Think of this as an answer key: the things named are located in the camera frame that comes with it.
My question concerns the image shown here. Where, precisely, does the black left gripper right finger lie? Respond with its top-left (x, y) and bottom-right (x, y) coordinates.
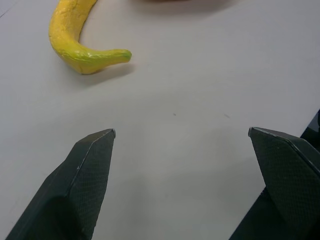
top-left (247, 126), bottom-right (320, 234)

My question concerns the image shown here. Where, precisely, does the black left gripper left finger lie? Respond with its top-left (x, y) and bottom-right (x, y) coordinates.
top-left (5, 128), bottom-right (117, 240)

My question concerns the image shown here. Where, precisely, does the yellow banana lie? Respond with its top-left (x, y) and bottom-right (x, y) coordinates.
top-left (48, 0), bottom-right (133, 75)

